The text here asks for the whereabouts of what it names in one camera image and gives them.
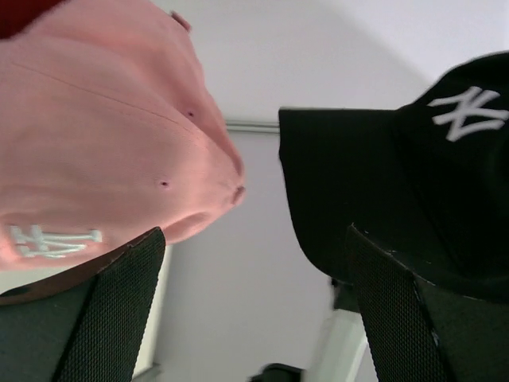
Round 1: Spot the black cap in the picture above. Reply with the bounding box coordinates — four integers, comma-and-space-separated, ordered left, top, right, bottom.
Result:
278, 52, 508, 301

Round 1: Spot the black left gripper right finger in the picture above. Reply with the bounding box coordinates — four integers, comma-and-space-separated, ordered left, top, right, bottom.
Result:
345, 226, 508, 382

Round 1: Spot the right aluminium frame post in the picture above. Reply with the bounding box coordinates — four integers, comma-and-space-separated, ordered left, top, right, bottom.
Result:
226, 119, 279, 134

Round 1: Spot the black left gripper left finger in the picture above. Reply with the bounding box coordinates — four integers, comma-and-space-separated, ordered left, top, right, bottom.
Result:
1, 228, 165, 382

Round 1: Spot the pink cap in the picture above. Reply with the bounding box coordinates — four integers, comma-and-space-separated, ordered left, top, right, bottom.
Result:
1, 1, 245, 271

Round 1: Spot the red cap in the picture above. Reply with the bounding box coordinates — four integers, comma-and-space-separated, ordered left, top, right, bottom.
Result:
0, 0, 64, 40

